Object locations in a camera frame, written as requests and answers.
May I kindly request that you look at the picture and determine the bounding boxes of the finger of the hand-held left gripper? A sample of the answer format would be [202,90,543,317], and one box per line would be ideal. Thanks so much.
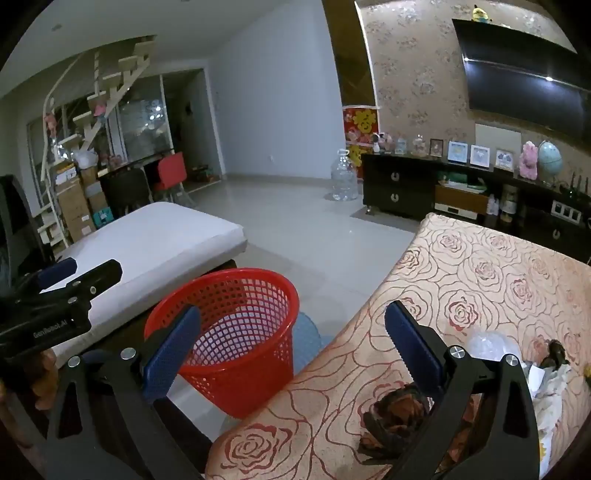
[38,257,78,291]
[64,259,123,305]

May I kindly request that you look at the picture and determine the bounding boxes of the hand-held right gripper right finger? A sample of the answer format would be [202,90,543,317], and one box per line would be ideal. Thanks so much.
[384,300,542,480]

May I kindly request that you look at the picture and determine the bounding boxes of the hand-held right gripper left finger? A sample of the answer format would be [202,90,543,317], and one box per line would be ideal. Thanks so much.
[45,305,214,480]

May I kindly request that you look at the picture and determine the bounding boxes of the red mesh wastebasket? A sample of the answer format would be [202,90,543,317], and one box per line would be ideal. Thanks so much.
[144,268,301,420]

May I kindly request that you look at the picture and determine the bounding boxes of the dark withered peel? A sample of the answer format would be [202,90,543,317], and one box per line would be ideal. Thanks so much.
[540,339,568,370]

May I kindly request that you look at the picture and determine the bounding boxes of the person's left hand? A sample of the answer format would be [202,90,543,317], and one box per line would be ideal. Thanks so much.
[28,348,59,398]

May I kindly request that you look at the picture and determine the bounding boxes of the white cushioned bench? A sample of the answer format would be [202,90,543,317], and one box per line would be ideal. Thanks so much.
[44,200,245,367]

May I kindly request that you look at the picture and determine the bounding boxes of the stack of cardboard boxes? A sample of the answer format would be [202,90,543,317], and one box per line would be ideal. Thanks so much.
[55,161,110,241]

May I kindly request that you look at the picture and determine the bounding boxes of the clear plastic wrap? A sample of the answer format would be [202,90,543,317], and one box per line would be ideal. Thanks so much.
[466,330,522,365]

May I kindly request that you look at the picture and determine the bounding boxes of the dark chair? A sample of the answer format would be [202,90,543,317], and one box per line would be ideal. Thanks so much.
[108,168,153,217]

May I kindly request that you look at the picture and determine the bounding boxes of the rose-patterned tablecloth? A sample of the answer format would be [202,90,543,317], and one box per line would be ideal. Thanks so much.
[205,212,591,480]

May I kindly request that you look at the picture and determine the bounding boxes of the blue floor mat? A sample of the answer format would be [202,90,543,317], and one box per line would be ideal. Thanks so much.
[290,311,334,371]

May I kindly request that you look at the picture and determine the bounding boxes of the red chair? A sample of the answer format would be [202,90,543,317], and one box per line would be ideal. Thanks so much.
[154,152,188,192]

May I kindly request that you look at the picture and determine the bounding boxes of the white crumpled tissue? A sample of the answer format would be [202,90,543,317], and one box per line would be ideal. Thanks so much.
[524,364,578,467]

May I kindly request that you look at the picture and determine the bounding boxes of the brown box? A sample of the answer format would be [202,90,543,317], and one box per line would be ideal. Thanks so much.
[435,185,489,215]

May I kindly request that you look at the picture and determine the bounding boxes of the dark wooden cabinet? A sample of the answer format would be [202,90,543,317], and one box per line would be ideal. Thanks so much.
[361,153,591,265]

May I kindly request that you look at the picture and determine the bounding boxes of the green paper stack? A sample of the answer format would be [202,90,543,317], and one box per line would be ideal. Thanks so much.
[438,172,488,192]

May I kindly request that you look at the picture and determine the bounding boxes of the clear water jug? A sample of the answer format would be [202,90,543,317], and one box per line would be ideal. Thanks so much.
[330,148,360,202]

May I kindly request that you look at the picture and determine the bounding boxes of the white staircase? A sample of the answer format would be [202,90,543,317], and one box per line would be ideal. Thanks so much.
[39,37,158,245]

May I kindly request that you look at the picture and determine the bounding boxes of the white power strip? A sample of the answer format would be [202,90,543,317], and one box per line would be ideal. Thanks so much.
[551,200,580,222]

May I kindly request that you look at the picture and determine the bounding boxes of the pink plush toy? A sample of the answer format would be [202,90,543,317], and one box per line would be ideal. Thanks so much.
[518,141,542,180]

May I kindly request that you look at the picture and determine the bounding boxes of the black router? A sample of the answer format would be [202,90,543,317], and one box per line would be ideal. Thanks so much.
[561,173,587,195]

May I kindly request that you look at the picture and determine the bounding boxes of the red floral poster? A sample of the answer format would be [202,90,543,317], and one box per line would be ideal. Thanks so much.
[342,105,380,164]

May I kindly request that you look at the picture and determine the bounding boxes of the white rectangular board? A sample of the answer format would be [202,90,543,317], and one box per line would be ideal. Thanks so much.
[475,122,522,162]

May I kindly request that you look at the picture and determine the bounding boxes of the pale blue globe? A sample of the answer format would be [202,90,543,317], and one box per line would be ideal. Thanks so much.
[538,141,564,185]

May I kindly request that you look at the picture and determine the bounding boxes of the black wall television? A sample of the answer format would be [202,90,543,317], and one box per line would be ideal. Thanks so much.
[451,18,587,133]

